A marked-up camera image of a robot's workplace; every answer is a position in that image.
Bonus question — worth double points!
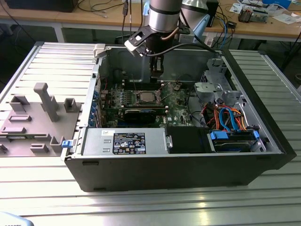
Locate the square silver CPU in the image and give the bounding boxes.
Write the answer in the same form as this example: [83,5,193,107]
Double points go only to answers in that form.
[140,91,158,103]

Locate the thin metal locking lever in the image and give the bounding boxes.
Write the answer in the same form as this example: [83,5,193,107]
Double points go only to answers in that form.
[132,73,139,93]
[161,92,176,105]

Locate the CPU socket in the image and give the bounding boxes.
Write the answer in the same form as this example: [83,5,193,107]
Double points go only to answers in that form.
[136,90,163,106]

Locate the black RAM stick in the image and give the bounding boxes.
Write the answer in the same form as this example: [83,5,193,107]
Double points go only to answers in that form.
[124,105,166,116]

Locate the green motherboard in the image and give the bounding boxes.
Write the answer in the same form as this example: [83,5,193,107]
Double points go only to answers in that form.
[100,81,196,129]

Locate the black graphics card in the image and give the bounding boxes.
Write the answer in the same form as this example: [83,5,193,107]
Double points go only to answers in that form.
[123,108,157,125]

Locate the silver metal drive cage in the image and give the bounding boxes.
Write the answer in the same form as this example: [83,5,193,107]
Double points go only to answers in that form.
[194,57,245,106]

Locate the beige case latch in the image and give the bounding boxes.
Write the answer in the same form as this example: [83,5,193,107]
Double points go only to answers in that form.
[93,44,106,59]

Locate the tall black box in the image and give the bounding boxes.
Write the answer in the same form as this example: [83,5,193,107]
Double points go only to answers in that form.
[207,0,219,28]

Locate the long wooden desk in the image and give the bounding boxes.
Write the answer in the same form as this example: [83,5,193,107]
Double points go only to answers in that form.
[0,0,301,40]

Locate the black plastic fan shroud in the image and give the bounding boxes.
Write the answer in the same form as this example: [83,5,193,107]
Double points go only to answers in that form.
[166,126,212,154]

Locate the printed white paper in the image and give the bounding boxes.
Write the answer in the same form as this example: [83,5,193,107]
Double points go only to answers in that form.
[230,2,243,14]

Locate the copper finned heat sink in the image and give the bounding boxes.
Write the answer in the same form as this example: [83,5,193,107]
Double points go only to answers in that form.
[238,7,253,23]

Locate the grey power supply unit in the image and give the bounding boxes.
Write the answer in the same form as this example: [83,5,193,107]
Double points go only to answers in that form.
[81,128,170,156]

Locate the black open PC case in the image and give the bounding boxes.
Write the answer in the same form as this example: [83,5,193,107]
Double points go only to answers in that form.
[60,43,297,193]

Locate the hard disk in blue carrier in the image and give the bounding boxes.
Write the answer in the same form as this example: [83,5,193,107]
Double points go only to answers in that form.
[208,130,260,153]

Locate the grey metal drive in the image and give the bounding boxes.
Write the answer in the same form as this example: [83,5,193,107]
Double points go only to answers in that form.
[251,8,269,24]

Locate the wide black box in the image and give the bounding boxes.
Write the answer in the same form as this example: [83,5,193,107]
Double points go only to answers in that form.
[4,0,75,13]

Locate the grey plastic parts rack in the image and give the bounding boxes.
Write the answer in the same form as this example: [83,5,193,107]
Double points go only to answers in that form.
[0,82,83,158]

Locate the blue cardboard box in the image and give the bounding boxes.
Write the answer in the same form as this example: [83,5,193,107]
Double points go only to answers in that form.
[262,0,292,8]

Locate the white paper sheet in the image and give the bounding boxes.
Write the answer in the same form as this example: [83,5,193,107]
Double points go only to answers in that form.
[275,13,301,24]

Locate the white rounded device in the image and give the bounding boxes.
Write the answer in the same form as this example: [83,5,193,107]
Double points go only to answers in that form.
[0,211,32,226]

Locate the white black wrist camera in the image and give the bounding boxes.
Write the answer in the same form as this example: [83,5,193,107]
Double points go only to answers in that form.
[124,25,153,57]

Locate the thick black camera cable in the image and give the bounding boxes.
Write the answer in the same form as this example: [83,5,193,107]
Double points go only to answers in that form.
[143,42,222,57]

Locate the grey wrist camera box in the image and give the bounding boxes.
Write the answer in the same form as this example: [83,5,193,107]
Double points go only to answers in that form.
[178,23,196,41]

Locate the red wire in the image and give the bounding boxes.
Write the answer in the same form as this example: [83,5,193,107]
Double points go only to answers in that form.
[202,105,221,128]

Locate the blue flat wire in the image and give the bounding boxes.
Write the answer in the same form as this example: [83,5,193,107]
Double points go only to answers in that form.
[218,106,238,132]

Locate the orange wire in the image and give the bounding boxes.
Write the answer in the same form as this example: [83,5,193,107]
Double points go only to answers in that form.
[231,107,248,132]

